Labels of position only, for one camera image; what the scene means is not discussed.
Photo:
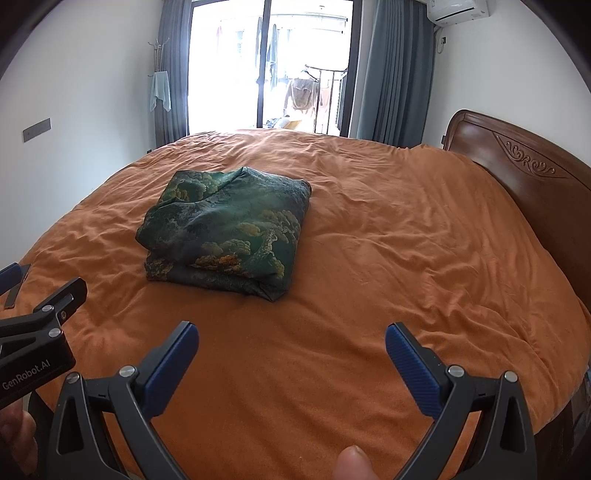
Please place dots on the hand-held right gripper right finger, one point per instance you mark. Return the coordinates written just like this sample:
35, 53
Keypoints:
413, 364

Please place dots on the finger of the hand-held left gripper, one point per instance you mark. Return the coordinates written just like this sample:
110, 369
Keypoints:
69, 295
10, 277

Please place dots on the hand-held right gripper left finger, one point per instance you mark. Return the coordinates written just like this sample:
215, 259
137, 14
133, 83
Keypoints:
171, 364

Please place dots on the green printed garment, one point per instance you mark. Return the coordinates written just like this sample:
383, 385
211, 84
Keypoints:
226, 230

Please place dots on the hanging beige clothes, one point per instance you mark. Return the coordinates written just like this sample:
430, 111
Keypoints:
302, 94

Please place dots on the person's left hand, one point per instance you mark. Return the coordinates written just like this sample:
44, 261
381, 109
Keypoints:
14, 438

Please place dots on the person's right hand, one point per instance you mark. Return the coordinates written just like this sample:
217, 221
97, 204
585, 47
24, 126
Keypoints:
353, 464

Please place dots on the orange bed blanket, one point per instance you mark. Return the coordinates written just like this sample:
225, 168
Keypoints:
392, 254

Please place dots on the carved wooden headboard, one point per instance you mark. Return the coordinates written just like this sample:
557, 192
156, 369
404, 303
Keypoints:
531, 184

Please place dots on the light blue towel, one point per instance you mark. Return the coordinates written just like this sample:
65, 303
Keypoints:
160, 90

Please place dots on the coat rack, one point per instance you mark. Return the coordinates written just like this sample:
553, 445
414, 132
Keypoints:
158, 55

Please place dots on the grey curtain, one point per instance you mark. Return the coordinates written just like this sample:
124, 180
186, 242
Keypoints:
392, 74
174, 60

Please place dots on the balcony drying rack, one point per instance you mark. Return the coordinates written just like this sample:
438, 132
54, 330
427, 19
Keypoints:
330, 92

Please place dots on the sliding glass door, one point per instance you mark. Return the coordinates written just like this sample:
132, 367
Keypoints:
262, 64

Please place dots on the white air conditioner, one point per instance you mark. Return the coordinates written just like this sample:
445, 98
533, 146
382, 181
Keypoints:
457, 10

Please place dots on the grey wall switch panel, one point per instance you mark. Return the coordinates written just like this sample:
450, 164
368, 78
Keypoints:
37, 129

